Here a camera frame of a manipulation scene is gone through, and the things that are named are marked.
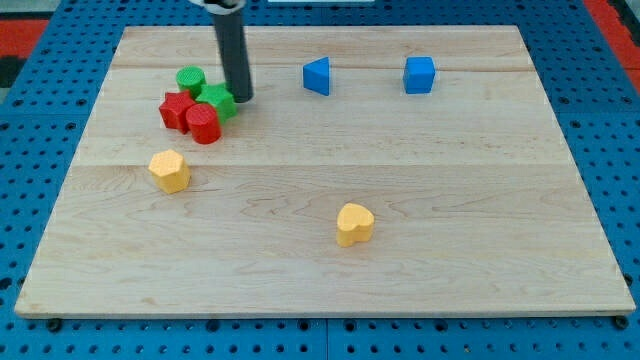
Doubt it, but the blue triangle block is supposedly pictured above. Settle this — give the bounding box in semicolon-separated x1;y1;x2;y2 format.
302;57;331;96

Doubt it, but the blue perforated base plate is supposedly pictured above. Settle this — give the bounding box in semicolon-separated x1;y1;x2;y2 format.
1;1;639;359

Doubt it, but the green star block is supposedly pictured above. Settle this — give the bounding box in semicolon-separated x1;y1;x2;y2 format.
195;83;237;125

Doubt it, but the blue cube block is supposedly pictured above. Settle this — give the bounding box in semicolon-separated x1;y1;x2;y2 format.
403;56;436;94

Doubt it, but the red cylinder block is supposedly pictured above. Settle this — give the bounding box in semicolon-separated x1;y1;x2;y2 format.
186;103;222;144

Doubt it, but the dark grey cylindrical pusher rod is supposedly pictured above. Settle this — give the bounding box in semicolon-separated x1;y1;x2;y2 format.
213;4;254;103

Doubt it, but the green cylinder block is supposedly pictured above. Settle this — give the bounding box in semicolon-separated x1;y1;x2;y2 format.
175;66;206;98

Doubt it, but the light wooden board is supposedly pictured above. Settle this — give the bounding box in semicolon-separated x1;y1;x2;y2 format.
15;25;636;319

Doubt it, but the red star block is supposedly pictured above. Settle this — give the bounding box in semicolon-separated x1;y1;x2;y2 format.
159;90;196;134

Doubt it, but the yellow heart block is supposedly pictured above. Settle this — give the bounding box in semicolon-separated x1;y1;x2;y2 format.
336;203;375;247

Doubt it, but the yellow hexagon block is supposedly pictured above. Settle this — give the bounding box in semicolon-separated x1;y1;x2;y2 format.
148;149;191;194

